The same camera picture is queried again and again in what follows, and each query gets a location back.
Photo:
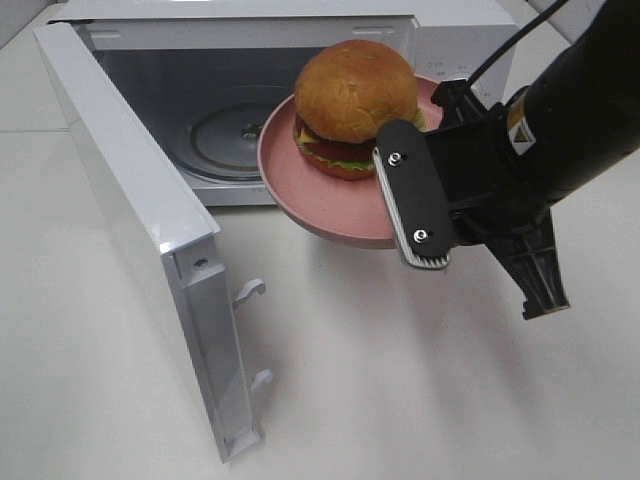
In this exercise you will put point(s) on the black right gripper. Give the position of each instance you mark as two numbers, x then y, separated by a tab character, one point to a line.
483	197

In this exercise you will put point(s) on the pink round plate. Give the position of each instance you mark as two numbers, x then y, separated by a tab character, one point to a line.
349	212

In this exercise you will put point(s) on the burger with sesame-free bun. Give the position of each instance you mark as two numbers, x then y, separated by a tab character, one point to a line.
343	96

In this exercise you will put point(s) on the white microwave door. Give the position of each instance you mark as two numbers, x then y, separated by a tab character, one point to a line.
164	235

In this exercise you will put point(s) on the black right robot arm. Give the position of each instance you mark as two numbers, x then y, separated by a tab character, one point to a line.
581	115

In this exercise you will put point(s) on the glass microwave turntable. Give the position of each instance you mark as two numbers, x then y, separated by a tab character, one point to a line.
218	142

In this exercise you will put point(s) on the white microwave oven body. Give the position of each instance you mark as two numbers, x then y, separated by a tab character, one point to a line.
166	58

